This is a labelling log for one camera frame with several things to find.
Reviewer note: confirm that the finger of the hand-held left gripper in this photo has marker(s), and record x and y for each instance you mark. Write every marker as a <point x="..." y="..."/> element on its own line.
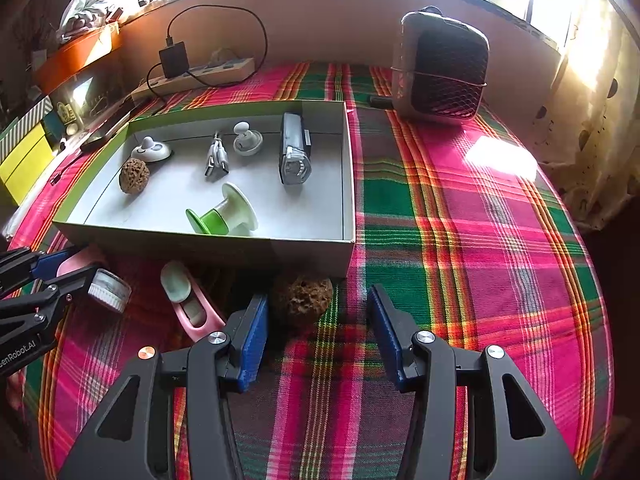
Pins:
<point x="47" y="262"/>
<point x="70" y="285"/>

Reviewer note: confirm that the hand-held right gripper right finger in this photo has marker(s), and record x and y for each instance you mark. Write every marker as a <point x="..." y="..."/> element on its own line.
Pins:
<point x="385" y="340"/>

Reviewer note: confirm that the pink shoe-shaped container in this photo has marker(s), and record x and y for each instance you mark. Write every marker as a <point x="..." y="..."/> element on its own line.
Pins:
<point x="200" y="320"/>

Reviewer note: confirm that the green and white spool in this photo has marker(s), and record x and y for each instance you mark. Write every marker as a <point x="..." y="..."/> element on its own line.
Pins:
<point x="222" y="217"/>

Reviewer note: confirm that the plaid tablecloth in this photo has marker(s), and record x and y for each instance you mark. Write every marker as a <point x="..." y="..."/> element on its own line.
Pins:
<point x="450" y="260"/>

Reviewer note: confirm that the grey mesh-front heater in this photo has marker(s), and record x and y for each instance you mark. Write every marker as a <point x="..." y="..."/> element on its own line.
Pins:
<point x="440" y="65"/>

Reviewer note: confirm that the green-rimmed cardboard box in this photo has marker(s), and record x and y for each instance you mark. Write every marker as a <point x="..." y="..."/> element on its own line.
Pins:
<point x="150" y="210"/>

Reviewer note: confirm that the beige power strip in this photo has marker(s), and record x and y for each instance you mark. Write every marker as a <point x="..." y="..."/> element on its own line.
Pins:
<point x="235" y="66"/>

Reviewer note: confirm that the yellow box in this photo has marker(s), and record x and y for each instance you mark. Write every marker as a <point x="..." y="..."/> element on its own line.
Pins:
<point x="25" y="160"/>

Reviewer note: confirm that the dark glossy frame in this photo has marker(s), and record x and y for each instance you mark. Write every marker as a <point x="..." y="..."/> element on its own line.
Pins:
<point x="82" y="97"/>

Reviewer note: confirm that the orange box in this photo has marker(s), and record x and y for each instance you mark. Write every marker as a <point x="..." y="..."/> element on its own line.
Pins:
<point x="75" y="60"/>

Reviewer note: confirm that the small black flat gadget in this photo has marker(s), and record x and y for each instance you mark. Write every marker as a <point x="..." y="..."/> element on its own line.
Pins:
<point x="381" y="101"/>

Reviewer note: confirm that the cream patterned curtain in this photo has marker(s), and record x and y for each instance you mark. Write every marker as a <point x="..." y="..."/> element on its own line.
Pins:
<point x="600" y="110"/>

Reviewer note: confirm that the grey plug adapter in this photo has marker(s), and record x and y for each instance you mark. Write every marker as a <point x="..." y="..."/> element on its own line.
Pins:
<point x="220" y="55"/>

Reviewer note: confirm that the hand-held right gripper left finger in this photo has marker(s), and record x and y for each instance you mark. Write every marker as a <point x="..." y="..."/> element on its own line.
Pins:
<point x="252" y="340"/>

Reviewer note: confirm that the white mouse-shaped gadget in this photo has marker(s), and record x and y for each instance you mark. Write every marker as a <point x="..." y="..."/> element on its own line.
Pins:
<point x="152" y="150"/>

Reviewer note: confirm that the brown walnut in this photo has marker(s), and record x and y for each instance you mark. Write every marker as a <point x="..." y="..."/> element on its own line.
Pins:
<point x="302" y="300"/>
<point x="134" y="174"/>

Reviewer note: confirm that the black silver handheld device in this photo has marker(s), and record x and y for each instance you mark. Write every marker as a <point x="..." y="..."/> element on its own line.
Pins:
<point x="295" y="152"/>

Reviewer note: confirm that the white round knob gadget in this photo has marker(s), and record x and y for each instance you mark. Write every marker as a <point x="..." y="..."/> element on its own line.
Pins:
<point x="247" y="142"/>

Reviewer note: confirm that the pink plastic piece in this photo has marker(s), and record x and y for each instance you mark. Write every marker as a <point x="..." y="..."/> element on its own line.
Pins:
<point x="82" y="261"/>

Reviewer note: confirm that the striped green box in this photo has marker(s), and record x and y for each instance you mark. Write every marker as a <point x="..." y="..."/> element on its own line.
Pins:
<point x="30" y="115"/>

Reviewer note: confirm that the black charger adapter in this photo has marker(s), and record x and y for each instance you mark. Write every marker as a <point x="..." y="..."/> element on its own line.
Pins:
<point x="174" y="60"/>

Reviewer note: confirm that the white plastic bag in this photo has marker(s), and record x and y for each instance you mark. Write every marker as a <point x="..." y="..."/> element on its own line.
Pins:
<point x="85" y="10"/>

